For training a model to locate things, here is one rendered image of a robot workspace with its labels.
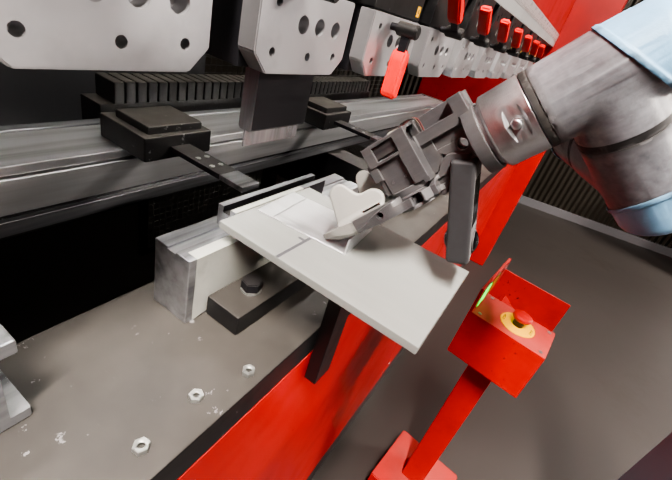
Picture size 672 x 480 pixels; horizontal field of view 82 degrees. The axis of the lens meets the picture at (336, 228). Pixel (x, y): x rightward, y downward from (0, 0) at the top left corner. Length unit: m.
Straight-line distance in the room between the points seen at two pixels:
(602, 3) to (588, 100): 2.18
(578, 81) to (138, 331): 0.50
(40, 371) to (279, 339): 0.24
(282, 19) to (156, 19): 0.13
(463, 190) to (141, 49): 0.30
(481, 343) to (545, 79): 0.62
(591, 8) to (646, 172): 2.17
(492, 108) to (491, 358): 0.62
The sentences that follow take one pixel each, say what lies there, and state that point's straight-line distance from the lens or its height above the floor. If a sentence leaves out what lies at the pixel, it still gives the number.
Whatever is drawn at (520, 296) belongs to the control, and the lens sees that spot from 1.04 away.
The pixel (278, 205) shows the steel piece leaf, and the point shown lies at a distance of 0.52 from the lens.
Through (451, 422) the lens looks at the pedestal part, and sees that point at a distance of 1.15.
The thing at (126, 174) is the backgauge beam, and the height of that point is 0.94.
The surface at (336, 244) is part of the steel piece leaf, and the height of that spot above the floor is 1.00.
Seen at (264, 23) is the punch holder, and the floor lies 1.22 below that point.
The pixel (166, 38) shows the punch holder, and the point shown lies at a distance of 0.32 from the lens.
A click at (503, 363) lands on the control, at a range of 0.90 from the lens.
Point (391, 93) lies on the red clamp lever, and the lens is 0.58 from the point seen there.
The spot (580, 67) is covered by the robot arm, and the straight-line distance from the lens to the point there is 0.38.
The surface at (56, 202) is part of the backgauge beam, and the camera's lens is 0.66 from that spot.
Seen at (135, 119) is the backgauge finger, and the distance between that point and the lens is 0.65.
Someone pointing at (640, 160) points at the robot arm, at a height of 1.20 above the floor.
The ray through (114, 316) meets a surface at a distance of 0.53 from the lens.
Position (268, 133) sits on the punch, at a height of 1.09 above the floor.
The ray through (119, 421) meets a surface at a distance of 0.45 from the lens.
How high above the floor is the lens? 1.25
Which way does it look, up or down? 29 degrees down
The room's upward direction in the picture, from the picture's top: 16 degrees clockwise
